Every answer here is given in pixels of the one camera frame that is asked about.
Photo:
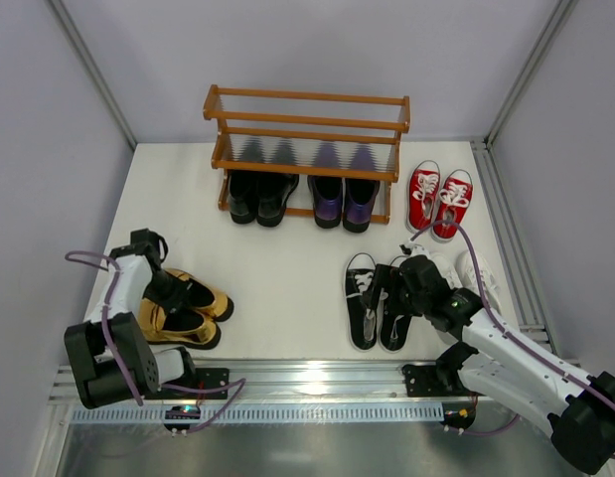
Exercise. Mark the black controller box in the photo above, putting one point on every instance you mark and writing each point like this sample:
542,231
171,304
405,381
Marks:
182,418
459,415

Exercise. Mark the red canvas sneaker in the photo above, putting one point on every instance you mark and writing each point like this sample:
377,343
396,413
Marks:
423,187
454,197

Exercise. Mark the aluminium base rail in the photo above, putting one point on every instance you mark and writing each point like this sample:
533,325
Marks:
316,380

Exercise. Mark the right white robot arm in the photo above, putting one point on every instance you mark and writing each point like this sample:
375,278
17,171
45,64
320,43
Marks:
574,409

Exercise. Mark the right black controller box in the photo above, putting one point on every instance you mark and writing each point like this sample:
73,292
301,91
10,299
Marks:
459,415

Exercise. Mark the white slotted cable duct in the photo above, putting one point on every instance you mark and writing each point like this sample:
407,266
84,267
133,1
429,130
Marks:
264,413

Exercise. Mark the left white sneaker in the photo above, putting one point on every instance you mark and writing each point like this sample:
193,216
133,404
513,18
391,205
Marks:
449,273

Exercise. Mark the gold loafer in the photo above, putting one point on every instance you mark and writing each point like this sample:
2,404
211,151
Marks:
206,300
185,327

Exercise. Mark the right side aluminium rail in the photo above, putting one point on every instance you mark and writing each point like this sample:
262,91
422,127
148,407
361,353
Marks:
521,281

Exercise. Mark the black patent loafer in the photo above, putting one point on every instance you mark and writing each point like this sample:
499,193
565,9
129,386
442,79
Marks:
273,191
242,196

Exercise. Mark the aluminium corner post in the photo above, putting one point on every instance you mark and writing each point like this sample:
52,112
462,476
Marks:
75,39
545,40

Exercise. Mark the orange wooden shoe shelf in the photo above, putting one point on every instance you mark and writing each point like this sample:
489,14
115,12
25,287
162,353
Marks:
346,136

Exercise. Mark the left aluminium corner post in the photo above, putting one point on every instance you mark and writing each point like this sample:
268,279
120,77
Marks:
75,39

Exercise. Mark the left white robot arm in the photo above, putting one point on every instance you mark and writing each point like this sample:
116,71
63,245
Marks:
110,358

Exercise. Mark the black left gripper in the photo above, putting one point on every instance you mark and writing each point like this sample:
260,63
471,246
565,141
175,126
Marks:
167,294

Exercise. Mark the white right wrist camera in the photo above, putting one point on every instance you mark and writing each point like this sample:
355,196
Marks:
411,249

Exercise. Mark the right aluminium corner post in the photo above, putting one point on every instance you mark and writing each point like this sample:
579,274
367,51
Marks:
545,40

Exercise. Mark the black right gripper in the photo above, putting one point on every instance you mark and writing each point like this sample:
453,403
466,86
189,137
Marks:
383,285

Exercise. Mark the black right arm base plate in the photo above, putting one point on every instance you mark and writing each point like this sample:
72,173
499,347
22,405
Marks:
421,380

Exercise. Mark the left black controller box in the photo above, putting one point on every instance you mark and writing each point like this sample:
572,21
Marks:
182,418

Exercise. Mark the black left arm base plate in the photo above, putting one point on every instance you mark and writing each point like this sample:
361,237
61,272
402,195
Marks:
201,379

